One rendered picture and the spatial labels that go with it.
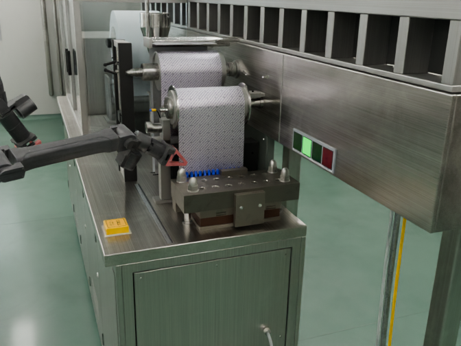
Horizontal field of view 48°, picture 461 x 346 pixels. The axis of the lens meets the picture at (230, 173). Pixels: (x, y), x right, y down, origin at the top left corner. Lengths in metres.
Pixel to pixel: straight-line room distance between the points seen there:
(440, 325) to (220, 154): 0.87
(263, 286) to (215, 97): 0.66
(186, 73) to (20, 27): 5.36
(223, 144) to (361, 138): 0.60
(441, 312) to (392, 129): 0.50
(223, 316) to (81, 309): 1.34
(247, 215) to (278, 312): 0.38
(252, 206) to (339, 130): 0.41
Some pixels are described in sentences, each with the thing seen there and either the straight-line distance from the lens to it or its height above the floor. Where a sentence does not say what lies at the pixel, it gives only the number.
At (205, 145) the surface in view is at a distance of 1.77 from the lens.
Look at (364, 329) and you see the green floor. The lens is 2.86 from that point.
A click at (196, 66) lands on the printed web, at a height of 1.36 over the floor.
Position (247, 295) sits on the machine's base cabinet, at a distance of 1.76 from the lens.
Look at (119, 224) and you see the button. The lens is 1.67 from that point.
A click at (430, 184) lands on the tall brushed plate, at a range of 1.16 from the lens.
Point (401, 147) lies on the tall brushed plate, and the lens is 1.22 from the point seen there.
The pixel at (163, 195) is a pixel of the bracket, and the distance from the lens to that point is 1.87.
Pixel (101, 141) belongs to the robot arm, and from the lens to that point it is 1.59.
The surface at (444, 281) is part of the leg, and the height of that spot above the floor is 0.94.
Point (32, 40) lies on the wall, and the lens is 7.20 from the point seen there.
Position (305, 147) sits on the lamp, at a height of 1.18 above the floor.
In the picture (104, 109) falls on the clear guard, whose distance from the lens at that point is 2.73.
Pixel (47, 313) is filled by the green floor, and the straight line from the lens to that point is 2.99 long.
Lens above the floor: 1.61
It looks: 19 degrees down
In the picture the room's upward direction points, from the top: 1 degrees clockwise
